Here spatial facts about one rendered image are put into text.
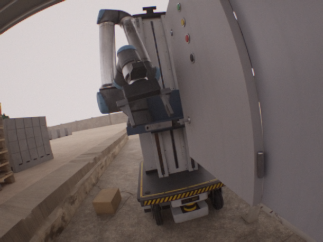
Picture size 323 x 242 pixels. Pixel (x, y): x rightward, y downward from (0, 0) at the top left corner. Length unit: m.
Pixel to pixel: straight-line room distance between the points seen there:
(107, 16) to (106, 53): 0.27
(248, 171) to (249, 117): 0.09
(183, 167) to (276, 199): 1.15
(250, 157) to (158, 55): 1.21
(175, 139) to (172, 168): 0.25
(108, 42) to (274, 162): 1.02
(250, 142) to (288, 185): 0.09
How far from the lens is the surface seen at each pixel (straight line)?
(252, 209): 1.13
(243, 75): 0.25
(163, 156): 1.26
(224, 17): 0.29
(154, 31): 1.47
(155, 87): 0.55
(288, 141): 0.23
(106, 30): 1.08
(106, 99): 0.96
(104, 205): 1.54
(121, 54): 0.66
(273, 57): 0.23
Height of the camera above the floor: 0.84
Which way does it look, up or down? 3 degrees down
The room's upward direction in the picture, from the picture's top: 10 degrees counter-clockwise
